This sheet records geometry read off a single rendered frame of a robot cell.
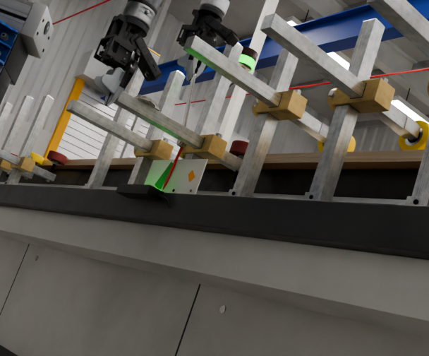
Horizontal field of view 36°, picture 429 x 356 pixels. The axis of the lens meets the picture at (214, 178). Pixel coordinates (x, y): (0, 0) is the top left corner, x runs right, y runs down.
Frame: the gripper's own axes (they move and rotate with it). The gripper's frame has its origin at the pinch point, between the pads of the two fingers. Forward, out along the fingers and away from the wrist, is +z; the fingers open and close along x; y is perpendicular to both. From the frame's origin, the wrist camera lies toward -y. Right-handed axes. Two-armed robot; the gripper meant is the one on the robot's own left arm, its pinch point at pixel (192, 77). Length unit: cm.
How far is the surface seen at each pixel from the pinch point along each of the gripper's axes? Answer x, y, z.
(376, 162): -5, -55, 13
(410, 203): 21, -74, 29
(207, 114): -4.4, -5.9, 8.1
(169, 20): -595, 588, -371
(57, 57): -467, 642, -225
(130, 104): 19.1, -1.3, 17.6
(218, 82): -4.6, -5.4, -1.3
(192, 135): 1.0, -8.1, 16.7
